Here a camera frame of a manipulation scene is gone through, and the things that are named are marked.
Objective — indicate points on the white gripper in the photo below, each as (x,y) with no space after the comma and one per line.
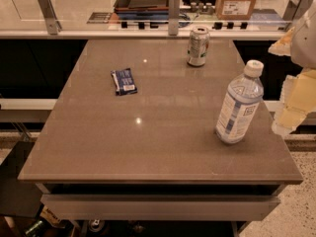
(305,44)

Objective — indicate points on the blue plastic water bottle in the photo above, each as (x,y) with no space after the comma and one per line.
(241,101)

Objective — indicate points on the green 7up can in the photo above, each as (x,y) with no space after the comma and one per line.
(198,46)

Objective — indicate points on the green bottle under table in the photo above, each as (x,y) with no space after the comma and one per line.
(36,229)

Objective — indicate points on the cardboard box with label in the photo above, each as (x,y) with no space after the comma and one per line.
(234,9)

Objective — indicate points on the blue snack packet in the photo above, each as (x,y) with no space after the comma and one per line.
(124,82)

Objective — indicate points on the grey table drawer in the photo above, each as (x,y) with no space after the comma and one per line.
(158,207)

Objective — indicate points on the right metal glass bracket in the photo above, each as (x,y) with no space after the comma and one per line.
(294,10)

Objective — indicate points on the metal glass bracket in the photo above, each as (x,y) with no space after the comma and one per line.
(173,21)
(52,24)
(294,10)

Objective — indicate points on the middle metal glass bracket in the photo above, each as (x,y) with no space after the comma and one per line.
(173,21)

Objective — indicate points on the left metal glass bracket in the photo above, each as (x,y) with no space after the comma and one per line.
(52,24)

